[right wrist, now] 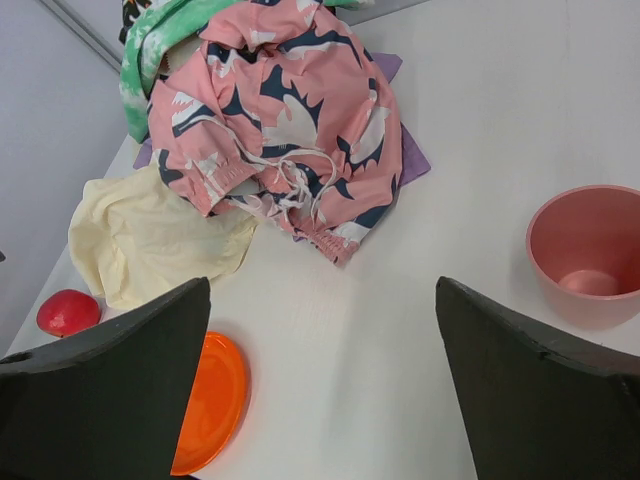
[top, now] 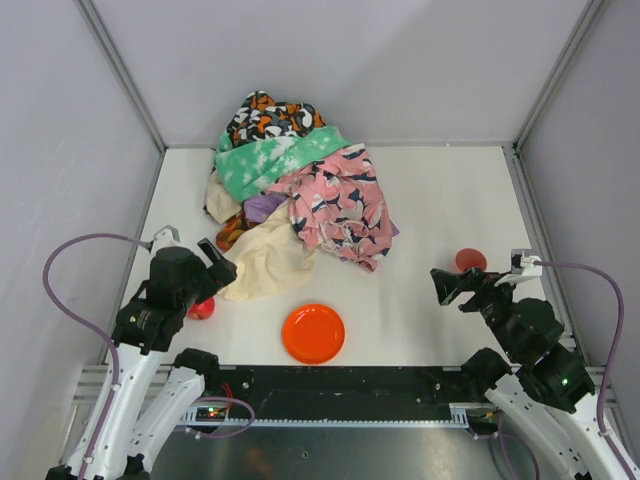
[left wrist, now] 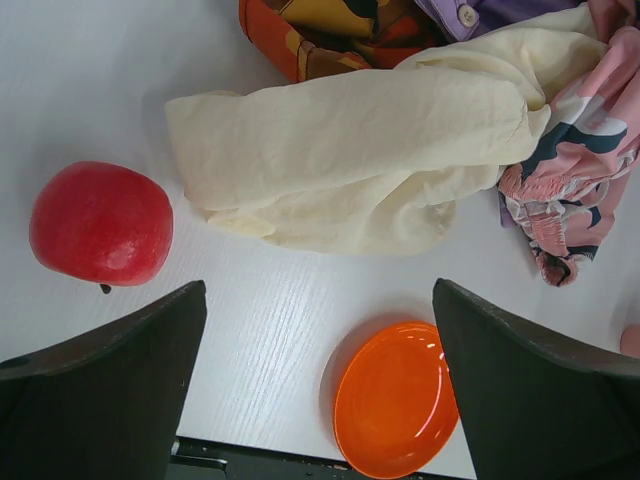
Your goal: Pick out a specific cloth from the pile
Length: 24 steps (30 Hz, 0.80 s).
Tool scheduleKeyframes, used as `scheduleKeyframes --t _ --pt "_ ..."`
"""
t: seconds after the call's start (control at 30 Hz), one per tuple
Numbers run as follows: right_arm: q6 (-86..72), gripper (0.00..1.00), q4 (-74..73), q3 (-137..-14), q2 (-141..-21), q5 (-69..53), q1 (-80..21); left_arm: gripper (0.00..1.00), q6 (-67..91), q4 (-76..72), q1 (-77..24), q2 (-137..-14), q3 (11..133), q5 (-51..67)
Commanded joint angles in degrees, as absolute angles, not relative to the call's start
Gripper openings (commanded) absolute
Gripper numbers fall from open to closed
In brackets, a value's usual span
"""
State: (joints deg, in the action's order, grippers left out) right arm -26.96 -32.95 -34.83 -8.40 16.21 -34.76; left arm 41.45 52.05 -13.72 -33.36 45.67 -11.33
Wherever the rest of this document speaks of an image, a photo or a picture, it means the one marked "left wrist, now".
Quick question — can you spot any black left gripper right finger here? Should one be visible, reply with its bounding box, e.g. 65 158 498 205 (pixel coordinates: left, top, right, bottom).
432 279 639 479

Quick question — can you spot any orange plastic plate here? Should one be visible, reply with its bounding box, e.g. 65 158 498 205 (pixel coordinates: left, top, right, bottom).
333 320 459 479

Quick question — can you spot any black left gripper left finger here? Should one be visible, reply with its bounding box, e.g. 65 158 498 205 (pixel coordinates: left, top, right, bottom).
1 281 207 479

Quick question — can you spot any orange camouflage cloth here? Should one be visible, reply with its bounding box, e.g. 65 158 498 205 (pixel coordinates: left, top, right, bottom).
238 0 447 83

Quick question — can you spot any purple buttoned shirt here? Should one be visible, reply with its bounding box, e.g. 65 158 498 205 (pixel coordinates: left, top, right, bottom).
415 0 581 42

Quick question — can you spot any pink navy patterned cloth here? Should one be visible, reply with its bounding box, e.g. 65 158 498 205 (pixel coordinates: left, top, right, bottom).
498 1 639 287

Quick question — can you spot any red apple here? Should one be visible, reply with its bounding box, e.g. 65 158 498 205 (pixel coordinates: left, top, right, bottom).
29 161 174 287

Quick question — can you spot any cream cloth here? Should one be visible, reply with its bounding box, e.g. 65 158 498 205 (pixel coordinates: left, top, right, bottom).
165 5 606 255

